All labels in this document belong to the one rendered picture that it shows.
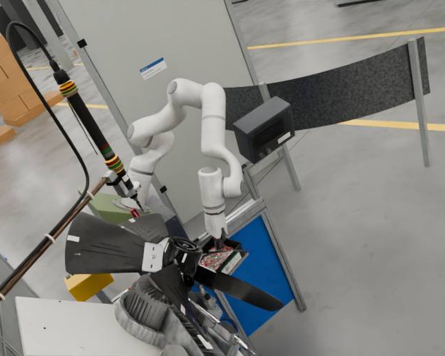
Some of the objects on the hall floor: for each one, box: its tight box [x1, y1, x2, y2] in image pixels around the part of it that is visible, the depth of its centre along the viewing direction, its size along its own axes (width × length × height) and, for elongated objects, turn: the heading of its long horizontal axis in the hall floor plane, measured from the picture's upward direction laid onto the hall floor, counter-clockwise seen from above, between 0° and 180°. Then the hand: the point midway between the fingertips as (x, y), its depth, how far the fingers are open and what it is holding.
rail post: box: [260, 210, 307, 313], centre depth 226 cm, size 4×4×78 cm
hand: (219, 244), depth 163 cm, fingers closed
